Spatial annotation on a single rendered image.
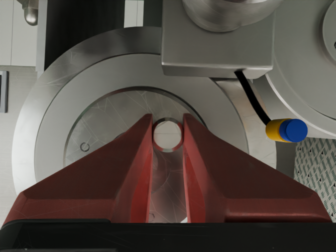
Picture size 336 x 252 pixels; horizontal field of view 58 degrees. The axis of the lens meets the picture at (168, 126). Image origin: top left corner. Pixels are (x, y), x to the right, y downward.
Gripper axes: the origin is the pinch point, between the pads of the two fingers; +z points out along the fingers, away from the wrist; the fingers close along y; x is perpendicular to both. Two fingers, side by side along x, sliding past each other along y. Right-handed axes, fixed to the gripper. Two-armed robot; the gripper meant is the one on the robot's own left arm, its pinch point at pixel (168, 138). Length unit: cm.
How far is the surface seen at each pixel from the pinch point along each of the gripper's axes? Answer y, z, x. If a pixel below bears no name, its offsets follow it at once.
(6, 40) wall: 153, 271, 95
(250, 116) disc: -4.5, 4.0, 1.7
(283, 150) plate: -18.6, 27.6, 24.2
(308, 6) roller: -7.8, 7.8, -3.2
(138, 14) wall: 27, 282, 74
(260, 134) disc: -5.1, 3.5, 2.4
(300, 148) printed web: -16.9, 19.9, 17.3
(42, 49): 7.3, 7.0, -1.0
